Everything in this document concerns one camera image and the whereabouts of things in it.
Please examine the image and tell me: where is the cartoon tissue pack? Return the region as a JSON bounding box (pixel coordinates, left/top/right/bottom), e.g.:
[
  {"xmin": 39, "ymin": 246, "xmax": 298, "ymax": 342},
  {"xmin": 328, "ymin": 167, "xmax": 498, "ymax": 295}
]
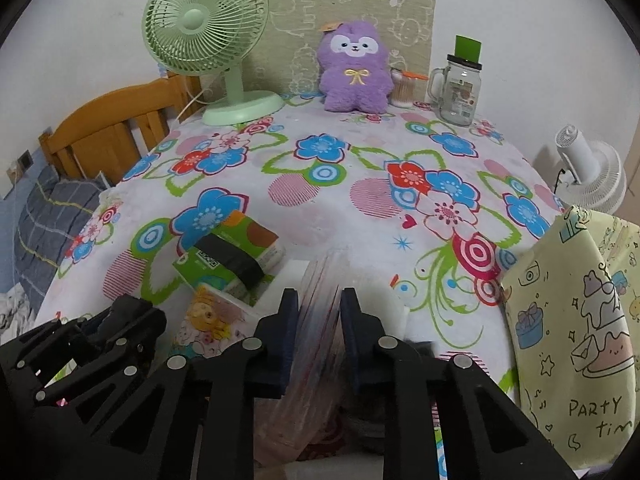
[{"xmin": 170, "ymin": 284, "xmax": 260, "ymax": 359}]

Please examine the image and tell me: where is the pink wet wipes pack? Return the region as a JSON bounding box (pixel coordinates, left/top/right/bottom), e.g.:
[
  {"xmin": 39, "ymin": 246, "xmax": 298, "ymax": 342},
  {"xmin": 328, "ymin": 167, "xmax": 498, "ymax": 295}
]
[{"xmin": 255, "ymin": 250, "xmax": 350, "ymax": 467}]

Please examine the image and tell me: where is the green tissue pack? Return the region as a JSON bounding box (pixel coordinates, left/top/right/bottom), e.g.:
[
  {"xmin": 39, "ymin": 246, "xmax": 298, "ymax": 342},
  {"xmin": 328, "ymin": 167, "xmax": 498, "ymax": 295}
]
[{"xmin": 172, "ymin": 210, "xmax": 285, "ymax": 300}]

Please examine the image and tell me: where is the white cloth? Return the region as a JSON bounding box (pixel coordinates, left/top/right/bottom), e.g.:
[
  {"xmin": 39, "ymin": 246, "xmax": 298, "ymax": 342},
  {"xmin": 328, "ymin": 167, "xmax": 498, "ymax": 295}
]
[{"xmin": 254, "ymin": 252, "xmax": 410, "ymax": 359}]

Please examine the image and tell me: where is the floral tablecloth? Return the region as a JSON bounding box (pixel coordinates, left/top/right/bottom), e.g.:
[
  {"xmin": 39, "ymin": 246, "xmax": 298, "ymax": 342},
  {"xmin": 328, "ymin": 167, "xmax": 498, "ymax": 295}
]
[{"xmin": 39, "ymin": 96, "xmax": 563, "ymax": 382}]

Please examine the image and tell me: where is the blue plaid pillow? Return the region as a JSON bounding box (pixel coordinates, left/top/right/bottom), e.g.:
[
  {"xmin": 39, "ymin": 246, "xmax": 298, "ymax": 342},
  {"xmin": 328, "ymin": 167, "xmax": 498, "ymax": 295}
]
[{"xmin": 13, "ymin": 165, "xmax": 108, "ymax": 312}]

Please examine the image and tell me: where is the yellow cartoon storage box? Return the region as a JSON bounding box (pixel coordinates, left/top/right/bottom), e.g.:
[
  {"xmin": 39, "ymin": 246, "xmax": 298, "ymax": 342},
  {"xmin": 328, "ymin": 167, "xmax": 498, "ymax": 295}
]
[{"xmin": 500, "ymin": 206, "xmax": 639, "ymax": 469}]

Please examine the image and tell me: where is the cotton swab container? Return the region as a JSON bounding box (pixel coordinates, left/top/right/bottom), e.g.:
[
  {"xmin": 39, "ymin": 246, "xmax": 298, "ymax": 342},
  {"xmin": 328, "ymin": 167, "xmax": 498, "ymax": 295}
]
[{"xmin": 390, "ymin": 68, "xmax": 428, "ymax": 108}]

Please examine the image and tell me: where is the purple plush toy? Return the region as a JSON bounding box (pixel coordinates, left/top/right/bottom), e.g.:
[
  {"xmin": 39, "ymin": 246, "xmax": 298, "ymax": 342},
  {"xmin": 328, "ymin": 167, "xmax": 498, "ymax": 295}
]
[{"xmin": 317, "ymin": 21, "xmax": 394, "ymax": 114}]

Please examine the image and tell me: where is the glass mason jar mug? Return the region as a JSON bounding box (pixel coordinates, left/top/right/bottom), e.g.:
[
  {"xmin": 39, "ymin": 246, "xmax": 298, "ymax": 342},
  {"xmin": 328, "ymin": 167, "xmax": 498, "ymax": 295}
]
[{"xmin": 427, "ymin": 54, "xmax": 483, "ymax": 127}]

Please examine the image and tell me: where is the white floor fan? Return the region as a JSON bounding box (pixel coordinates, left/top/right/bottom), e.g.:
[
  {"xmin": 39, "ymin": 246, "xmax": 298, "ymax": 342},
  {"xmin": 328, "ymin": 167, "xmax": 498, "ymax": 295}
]
[{"xmin": 554, "ymin": 125, "xmax": 627, "ymax": 214}]

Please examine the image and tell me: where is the green card in jar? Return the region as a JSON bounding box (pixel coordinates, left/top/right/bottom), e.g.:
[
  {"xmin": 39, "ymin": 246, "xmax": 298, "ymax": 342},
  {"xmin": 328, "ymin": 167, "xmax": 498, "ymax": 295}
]
[{"xmin": 454, "ymin": 35, "xmax": 482, "ymax": 64}]

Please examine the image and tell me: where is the green desk fan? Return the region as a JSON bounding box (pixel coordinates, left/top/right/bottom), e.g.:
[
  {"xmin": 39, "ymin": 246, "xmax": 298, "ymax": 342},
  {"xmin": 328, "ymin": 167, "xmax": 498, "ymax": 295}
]
[{"xmin": 142, "ymin": 0, "xmax": 284, "ymax": 127}]

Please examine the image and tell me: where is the wall power socket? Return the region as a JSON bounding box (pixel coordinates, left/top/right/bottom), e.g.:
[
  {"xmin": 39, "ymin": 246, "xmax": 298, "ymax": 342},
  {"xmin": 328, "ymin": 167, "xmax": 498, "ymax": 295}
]
[{"xmin": 17, "ymin": 150, "xmax": 34, "ymax": 172}]

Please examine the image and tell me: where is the beige cartoon wall board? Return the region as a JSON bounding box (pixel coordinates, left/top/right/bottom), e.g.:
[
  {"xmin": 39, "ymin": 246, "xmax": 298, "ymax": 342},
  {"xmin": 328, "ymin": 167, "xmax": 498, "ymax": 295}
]
[{"xmin": 242, "ymin": 0, "xmax": 436, "ymax": 98}]

